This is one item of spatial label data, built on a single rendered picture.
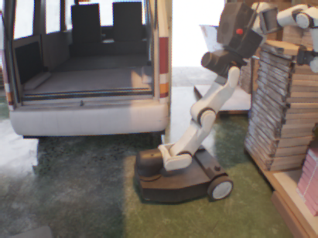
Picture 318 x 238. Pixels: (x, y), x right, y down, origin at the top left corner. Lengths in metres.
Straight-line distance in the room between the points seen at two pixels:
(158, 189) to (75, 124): 0.88
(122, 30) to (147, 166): 2.55
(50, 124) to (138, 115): 0.76
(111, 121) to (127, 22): 2.11
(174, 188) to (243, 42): 1.06
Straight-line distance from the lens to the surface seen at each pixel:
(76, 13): 3.80
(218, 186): 1.69
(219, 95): 1.58
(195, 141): 1.65
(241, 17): 1.51
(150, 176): 1.65
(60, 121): 2.01
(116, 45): 3.70
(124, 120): 1.91
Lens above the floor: 1.25
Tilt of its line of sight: 26 degrees down
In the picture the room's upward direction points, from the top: straight up
